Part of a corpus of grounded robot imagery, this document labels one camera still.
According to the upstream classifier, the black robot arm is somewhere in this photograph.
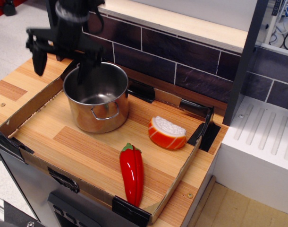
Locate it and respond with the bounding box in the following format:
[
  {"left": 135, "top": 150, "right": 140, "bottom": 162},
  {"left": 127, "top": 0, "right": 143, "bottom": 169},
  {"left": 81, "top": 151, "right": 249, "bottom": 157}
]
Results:
[{"left": 26, "top": 0, "right": 105, "bottom": 84}]

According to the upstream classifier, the white sink drainboard unit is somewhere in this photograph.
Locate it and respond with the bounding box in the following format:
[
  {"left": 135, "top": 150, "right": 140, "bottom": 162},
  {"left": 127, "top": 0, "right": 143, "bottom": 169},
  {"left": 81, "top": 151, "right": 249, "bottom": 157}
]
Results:
[{"left": 213, "top": 97, "right": 288, "bottom": 214}]

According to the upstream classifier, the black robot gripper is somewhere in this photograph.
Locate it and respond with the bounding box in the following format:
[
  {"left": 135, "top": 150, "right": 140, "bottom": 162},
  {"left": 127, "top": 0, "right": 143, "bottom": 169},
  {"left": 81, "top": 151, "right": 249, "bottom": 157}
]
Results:
[{"left": 26, "top": 19, "right": 104, "bottom": 85}]

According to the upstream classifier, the shiny metal pot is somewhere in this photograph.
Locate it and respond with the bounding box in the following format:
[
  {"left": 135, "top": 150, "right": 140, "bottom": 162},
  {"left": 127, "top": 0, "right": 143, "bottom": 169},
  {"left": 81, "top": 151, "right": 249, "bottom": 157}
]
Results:
[{"left": 63, "top": 62, "right": 129, "bottom": 133}]

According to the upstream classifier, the red toy chili pepper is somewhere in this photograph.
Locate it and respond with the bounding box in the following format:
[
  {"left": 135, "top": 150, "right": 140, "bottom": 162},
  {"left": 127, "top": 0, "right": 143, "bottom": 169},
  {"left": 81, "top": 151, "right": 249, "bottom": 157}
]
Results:
[{"left": 119, "top": 143, "right": 144, "bottom": 207}]

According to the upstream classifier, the black wheel on floor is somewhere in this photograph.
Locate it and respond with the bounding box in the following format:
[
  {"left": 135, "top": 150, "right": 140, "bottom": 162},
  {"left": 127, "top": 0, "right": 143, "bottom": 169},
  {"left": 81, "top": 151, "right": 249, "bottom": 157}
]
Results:
[{"left": 0, "top": 0, "right": 16, "bottom": 17}]

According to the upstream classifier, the cardboard fence with black tape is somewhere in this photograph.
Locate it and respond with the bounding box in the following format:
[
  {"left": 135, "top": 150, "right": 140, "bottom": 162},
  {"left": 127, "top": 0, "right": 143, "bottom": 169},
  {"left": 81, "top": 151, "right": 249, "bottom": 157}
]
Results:
[{"left": 0, "top": 59, "right": 221, "bottom": 226}]

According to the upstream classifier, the dark grey vertical post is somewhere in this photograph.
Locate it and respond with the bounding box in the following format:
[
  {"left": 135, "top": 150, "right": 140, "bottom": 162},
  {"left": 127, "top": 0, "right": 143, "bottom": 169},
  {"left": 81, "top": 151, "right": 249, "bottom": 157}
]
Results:
[{"left": 223, "top": 0, "right": 268, "bottom": 126}]

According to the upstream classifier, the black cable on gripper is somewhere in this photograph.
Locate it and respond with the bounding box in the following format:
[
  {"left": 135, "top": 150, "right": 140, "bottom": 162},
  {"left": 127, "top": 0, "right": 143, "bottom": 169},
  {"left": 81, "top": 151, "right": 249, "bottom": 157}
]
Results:
[{"left": 82, "top": 4, "right": 105, "bottom": 35}]

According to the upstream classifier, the toy salmon sushi piece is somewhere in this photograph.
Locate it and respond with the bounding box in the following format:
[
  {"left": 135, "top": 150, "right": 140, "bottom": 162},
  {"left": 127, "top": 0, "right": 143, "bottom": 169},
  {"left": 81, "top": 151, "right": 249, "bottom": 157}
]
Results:
[{"left": 148, "top": 116, "right": 186, "bottom": 149}]

